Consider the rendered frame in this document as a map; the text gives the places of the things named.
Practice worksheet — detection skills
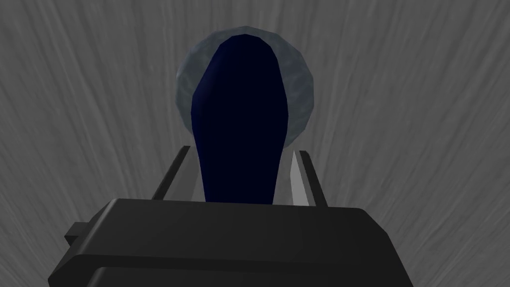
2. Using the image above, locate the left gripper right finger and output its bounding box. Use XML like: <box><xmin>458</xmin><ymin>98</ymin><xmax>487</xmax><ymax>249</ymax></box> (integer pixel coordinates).
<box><xmin>272</xmin><ymin>149</ymin><xmax>329</xmax><ymax>208</ymax></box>

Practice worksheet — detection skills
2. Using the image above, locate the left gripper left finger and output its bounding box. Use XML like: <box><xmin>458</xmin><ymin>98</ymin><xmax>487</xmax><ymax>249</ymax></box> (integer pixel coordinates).
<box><xmin>151</xmin><ymin>145</ymin><xmax>206</xmax><ymax>203</ymax></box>

